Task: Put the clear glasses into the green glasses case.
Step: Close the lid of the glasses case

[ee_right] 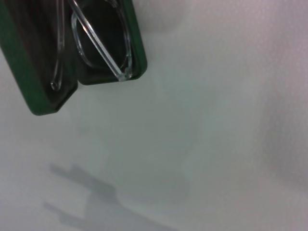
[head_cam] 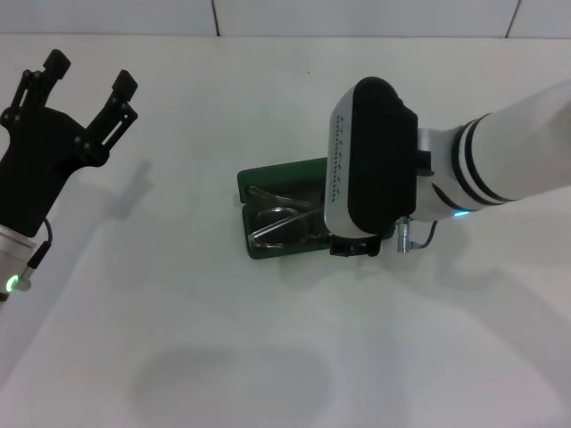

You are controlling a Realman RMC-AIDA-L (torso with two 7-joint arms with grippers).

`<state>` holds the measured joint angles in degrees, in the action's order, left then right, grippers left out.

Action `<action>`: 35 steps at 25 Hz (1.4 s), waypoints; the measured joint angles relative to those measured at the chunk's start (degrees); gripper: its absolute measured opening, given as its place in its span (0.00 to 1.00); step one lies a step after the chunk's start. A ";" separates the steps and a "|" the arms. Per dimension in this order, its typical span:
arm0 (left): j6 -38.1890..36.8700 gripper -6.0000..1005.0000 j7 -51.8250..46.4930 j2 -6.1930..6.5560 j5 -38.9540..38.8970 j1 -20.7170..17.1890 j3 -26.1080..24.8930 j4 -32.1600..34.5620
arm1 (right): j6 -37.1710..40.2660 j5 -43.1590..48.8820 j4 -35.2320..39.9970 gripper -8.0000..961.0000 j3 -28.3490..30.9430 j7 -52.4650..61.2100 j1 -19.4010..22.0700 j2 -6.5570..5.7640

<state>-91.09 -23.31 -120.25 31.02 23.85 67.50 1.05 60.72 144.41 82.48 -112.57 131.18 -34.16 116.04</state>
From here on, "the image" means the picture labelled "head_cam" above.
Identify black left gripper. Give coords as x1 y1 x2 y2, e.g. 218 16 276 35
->
0 49 139 238

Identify clear white glasses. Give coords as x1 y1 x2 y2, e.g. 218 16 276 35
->
247 185 331 251

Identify green glasses case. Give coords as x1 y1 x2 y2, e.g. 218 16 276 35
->
236 156 334 260

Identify silver right wrist connector post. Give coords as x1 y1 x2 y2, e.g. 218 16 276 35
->
395 216 414 254

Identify silver wrist connector post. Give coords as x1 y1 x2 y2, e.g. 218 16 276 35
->
15 267 35 292
395 216 414 254

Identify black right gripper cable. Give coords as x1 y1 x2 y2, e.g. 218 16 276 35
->
410 220 441 251

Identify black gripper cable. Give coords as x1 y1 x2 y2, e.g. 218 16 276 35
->
26 217 54 271
410 220 441 251

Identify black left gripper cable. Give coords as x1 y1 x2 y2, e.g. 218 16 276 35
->
26 217 54 271

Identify silver left wrist connector post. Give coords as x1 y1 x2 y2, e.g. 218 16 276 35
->
15 267 35 292

